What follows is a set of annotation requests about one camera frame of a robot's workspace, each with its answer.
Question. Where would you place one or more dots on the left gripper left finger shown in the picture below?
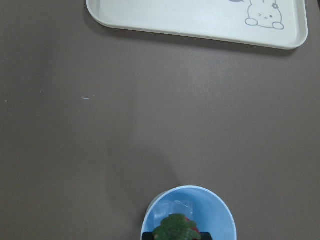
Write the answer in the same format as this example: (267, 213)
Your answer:
(147, 236)

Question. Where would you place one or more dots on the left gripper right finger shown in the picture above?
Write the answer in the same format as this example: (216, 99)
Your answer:
(205, 236)

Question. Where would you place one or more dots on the red strawberry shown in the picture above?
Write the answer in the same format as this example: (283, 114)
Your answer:
(176, 227)

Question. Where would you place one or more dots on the light blue plastic cup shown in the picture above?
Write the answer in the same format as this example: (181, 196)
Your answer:
(198, 204)

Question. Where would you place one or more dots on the cream rabbit tray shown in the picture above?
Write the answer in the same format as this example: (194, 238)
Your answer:
(279, 24)

